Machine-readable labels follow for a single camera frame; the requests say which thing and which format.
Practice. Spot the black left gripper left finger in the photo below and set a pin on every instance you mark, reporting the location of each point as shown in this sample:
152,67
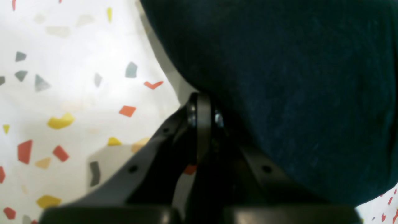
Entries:
141,192

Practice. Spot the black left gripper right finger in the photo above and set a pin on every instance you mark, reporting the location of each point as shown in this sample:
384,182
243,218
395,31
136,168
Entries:
238,184

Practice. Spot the black t-shirt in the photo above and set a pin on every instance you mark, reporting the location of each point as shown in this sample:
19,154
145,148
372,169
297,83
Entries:
314,82

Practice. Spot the terrazzo pattern tablecloth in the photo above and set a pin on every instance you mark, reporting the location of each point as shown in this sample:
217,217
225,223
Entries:
85,84

